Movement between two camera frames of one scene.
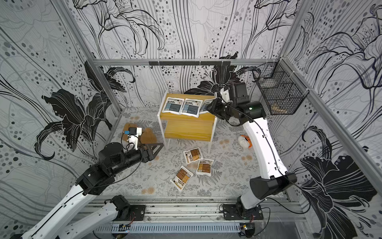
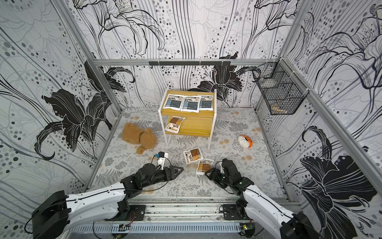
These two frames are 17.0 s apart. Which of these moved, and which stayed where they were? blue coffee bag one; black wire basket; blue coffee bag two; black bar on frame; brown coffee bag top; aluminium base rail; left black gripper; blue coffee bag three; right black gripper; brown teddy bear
Moved: blue coffee bag three; blue coffee bag two; left black gripper; blue coffee bag one; right black gripper
Stayed: brown coffee bag top; black wire basket; black bar on frame; aluminium base rail; brown teddy bear
